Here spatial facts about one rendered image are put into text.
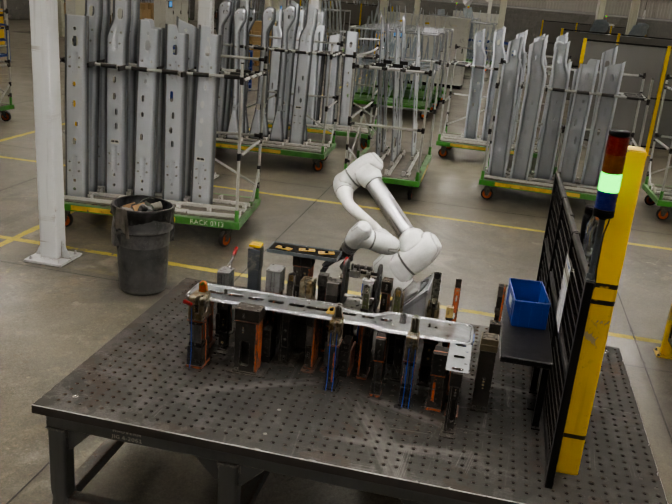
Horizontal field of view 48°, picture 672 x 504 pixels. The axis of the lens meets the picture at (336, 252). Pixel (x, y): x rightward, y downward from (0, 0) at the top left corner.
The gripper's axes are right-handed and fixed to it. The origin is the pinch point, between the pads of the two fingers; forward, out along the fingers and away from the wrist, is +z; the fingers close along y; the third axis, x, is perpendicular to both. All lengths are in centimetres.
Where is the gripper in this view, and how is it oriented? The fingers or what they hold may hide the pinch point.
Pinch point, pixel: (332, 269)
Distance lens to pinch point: 422.6
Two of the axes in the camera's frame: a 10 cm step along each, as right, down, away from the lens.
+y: 7.8, -1.7, 6.0
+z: -4.2, 5.6, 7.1
